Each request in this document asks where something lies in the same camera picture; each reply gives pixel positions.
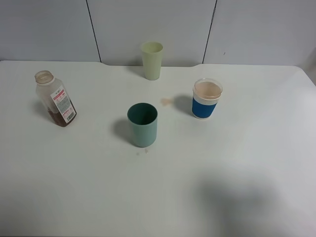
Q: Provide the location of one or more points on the teal green plastic cup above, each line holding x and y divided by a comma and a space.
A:
143, 122

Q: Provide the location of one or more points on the clear plastic drink bottle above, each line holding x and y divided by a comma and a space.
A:
56, 100

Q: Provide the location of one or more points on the blue sleeved paper cup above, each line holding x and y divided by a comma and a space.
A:
206, 94

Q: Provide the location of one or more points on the pale yellow plastic cup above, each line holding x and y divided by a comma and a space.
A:
151, 58

